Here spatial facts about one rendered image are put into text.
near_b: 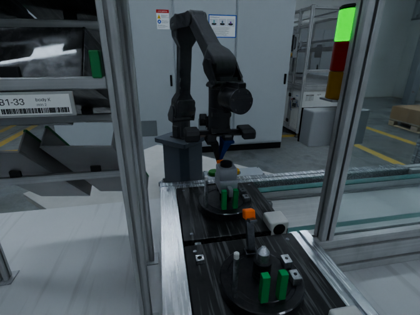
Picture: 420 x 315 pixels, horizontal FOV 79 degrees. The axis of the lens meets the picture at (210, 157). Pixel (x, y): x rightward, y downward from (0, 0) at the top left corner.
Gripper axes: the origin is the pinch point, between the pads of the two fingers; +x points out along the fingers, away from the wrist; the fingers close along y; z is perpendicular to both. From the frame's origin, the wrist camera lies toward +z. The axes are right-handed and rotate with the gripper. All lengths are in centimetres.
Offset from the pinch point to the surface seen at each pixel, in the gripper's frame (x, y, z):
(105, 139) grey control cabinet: 85, 93, 286
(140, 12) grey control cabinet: -69, 33, 288
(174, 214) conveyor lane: 13.5, 12.9, -7.7
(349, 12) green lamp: -31.0, -17.1, -20.2
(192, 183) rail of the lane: 13.7, 6.3, 8.5
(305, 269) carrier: 12.1, -9.8, -31.5
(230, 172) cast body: 1.6, -0.8, -10.1
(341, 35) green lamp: -27.6, -16.8, -19.7
